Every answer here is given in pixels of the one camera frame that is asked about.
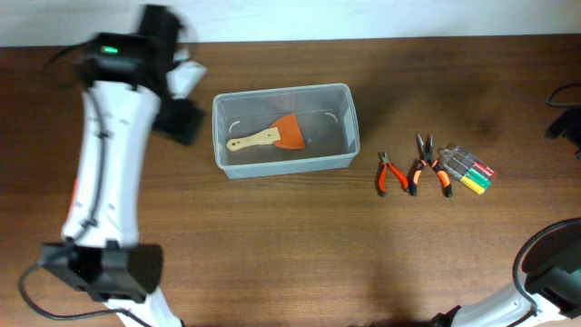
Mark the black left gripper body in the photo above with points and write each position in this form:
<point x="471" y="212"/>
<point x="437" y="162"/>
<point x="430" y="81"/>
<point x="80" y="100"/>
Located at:
<point x="186" y="121"/>

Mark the orange scraper wooden handle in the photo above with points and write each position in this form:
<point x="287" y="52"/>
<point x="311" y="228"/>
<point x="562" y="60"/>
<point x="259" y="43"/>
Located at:
<point x="284" y="133"/>

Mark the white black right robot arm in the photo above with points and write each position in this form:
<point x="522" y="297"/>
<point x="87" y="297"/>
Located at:
<point x="545" y="287"/>

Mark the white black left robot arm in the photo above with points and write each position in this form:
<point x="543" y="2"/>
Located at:
<point x="133" y="84"/>

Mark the clear plastic container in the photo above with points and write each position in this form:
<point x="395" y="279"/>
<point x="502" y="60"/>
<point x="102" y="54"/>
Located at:
<point x="328" y="122"/>

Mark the red screwdriver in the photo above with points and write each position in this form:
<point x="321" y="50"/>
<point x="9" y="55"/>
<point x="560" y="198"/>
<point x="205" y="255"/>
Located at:
<point x="472" y="161"/>

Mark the green screwdriver lower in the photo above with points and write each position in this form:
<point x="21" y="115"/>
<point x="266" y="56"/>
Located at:
<point x="469" y="176"/>

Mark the green screwdriver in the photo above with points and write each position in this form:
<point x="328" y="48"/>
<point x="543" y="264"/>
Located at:
<point x="469" y="176"/>
<point x="479" y="178"/>

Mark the green screwdriver upper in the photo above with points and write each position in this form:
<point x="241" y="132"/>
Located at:
<point x="479" y="178"/>

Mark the yellow screwdriver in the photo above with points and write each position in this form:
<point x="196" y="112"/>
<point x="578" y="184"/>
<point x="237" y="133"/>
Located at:
<point x="461" y="173"/>

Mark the clear screwdriver set case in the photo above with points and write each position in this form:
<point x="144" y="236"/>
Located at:
<point x="446" y="154"/>

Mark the orange toothed bar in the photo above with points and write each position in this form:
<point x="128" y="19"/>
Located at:
<point x="72" y="195"/>

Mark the orange black needle nose pliers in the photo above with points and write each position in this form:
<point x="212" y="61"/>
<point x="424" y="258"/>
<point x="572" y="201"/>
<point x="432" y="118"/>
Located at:
<point x="427" y="159"/>

